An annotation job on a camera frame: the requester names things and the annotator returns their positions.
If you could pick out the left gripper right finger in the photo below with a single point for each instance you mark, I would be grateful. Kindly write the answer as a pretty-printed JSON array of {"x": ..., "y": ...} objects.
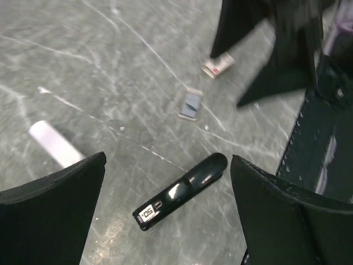
[{"x": 286, "y": 224}]

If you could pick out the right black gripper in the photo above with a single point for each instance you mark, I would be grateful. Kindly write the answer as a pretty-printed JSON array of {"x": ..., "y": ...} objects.
[{"x": 291, "y": 66}]

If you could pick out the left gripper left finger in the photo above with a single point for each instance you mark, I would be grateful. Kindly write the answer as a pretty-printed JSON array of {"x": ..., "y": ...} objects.
[{"x": 46, "y": 221}]

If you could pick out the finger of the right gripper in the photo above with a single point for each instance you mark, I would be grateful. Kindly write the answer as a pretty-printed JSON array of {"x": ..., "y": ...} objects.
[{"x": 237, "y": 19}]

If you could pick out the black stapler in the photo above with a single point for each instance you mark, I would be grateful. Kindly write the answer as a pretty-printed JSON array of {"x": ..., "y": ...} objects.
[{"x": 181, "y": 191}]

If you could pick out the staple tray with staples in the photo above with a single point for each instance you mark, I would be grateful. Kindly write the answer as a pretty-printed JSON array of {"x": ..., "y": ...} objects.
[{"x": 190, "y": 104}]

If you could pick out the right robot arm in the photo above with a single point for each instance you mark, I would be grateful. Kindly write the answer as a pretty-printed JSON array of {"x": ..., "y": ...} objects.
[{"x": 318, "y": 155}]

